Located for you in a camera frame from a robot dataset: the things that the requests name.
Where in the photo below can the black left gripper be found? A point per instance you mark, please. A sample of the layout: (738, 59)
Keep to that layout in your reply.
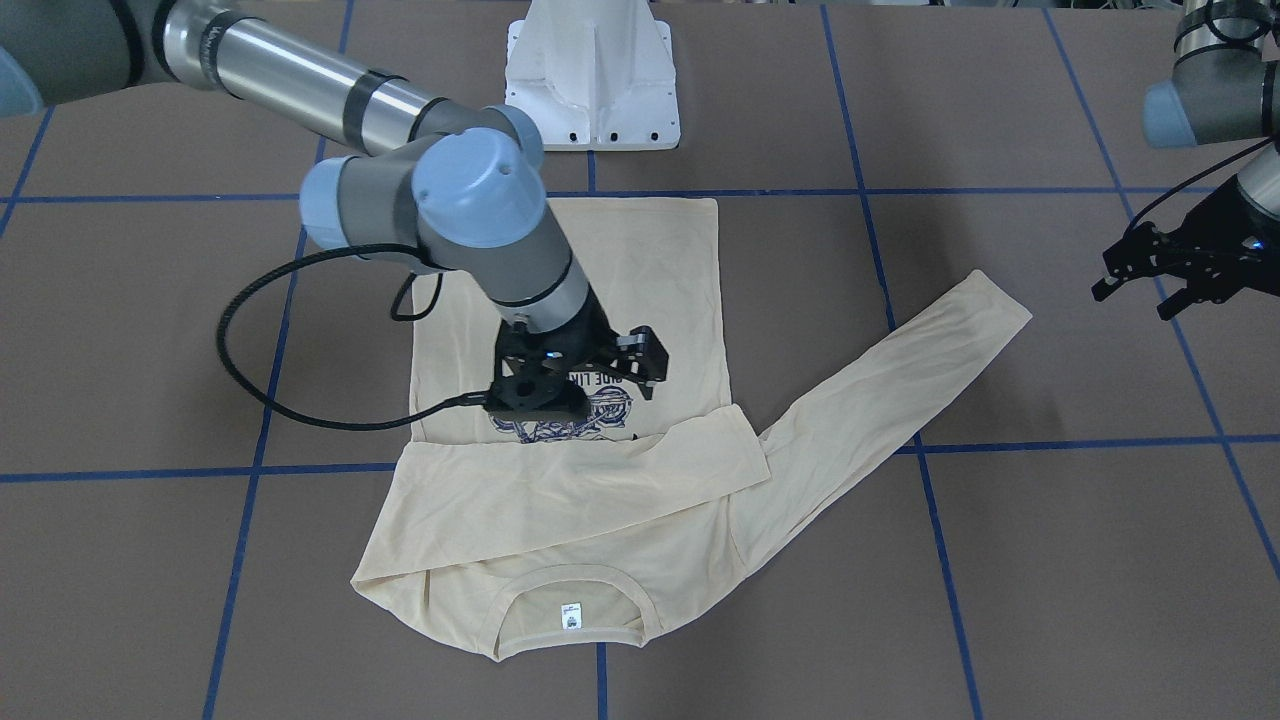
(1226, 229)

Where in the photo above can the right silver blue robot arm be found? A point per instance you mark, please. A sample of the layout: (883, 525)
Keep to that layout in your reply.
(449, 188)

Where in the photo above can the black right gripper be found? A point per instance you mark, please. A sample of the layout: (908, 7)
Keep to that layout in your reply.
(592, 345)

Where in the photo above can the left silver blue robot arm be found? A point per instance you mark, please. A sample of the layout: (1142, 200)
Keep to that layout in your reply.
(1220, 90)

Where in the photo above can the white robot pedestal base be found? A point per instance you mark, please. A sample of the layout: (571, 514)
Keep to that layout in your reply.
(595, 76)

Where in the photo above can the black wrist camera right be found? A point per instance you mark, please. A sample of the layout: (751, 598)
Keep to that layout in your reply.
(536, 397)

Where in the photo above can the cream long-sleeve printed shirt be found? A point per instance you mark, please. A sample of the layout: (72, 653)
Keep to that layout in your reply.
(500, 537)

